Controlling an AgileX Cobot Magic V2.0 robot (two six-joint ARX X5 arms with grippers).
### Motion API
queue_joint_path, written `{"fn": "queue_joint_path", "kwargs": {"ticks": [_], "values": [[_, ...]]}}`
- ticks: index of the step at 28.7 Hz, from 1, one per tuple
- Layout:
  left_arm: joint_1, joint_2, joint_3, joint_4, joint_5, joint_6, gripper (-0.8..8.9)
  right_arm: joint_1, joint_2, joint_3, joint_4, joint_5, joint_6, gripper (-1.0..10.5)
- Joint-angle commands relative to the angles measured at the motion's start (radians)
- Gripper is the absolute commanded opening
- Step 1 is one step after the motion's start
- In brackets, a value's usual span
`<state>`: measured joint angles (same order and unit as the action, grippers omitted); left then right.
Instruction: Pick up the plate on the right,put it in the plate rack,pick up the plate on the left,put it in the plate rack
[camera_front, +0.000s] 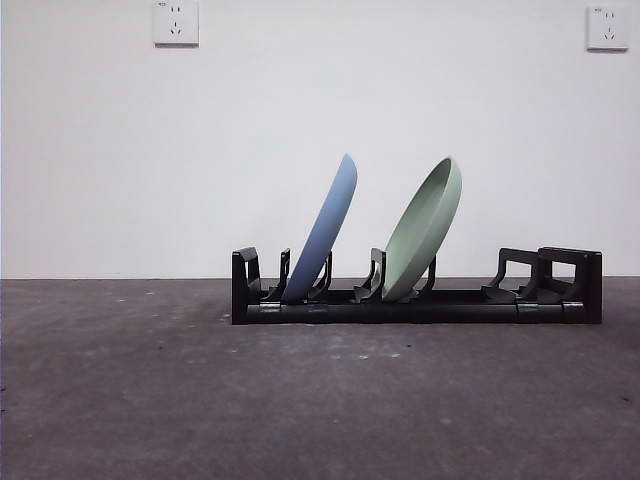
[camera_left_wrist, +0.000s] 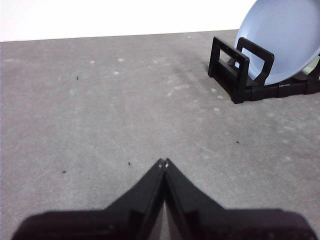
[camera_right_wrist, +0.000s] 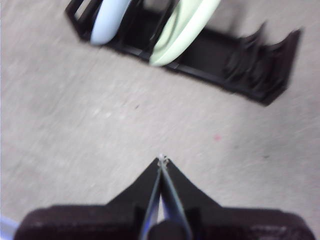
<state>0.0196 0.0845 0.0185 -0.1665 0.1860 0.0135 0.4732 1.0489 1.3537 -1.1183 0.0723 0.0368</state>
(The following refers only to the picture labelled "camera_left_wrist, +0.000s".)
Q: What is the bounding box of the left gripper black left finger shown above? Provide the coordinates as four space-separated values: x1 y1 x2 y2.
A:
11 158 166 240

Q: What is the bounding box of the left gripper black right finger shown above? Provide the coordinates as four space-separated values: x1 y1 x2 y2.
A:
164 157 316 240

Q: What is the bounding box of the pale green round plate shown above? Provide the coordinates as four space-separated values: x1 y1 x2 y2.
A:
302 58 320 76

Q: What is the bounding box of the blue round plate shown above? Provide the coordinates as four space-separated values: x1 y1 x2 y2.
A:
234 0 320 86

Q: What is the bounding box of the black plate rack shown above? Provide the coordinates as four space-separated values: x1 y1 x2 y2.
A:
207 36 320 105

